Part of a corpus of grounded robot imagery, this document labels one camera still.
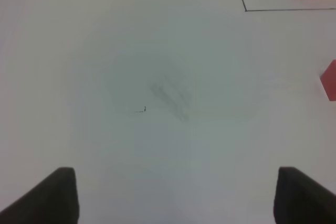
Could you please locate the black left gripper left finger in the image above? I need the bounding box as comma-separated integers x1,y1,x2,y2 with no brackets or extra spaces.
1,167,79,223

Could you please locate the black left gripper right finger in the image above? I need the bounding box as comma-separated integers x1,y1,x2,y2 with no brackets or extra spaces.
273,167,335,224

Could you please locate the red cube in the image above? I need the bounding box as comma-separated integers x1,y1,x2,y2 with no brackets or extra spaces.
320,59,336,101

